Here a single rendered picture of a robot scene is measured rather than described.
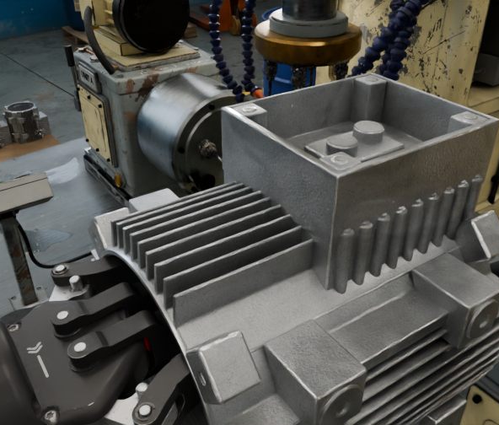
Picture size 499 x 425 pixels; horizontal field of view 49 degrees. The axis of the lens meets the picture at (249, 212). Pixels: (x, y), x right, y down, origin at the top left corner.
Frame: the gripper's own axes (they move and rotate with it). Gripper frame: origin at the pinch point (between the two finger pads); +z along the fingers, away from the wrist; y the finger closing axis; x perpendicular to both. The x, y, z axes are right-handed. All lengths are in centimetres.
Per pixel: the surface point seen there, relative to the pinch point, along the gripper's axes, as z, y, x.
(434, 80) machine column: 59, 38, 20
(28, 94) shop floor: 52, 433, 147
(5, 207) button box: -12, 72, 32
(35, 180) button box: -5, 74, 30
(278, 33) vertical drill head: 35, 51, 8
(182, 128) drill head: 25, 72, 30
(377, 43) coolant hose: 34.2, 28.2, 4.0
